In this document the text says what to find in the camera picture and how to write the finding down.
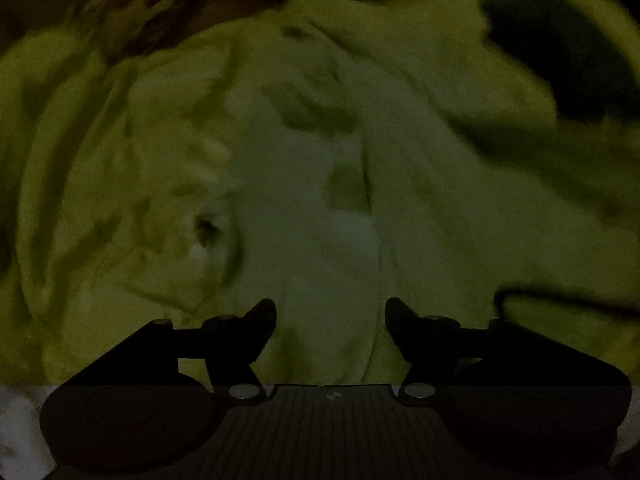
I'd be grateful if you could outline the white garment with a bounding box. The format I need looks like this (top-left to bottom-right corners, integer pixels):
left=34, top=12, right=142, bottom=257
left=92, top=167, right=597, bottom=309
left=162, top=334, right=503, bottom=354
left=212, top=72, right=481, bottom=387

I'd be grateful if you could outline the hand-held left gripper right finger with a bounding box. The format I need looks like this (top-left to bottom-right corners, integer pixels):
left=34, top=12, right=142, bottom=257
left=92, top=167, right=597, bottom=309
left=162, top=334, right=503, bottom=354
left=384, top=296, right=576, bottom=409

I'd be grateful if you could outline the pale yellow bed sheet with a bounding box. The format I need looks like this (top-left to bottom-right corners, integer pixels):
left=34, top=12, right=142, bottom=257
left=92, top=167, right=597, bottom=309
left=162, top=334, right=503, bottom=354
left=0, top=0, right=640, bottom=391

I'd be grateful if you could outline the dark green cloth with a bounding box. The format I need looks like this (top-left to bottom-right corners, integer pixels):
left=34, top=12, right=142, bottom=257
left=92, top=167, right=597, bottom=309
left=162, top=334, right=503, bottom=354
left=480, top=0, right=640, bottom=122

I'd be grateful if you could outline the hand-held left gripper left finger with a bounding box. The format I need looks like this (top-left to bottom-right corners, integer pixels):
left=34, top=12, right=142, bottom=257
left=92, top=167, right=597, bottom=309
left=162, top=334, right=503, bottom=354
left=98, top=298, right=278, bottom=406

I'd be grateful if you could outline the floral printed cloth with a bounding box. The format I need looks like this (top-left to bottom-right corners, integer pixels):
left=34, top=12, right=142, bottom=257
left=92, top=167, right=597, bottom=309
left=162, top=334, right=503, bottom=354
left=75, top=0, right=207, bottom=63

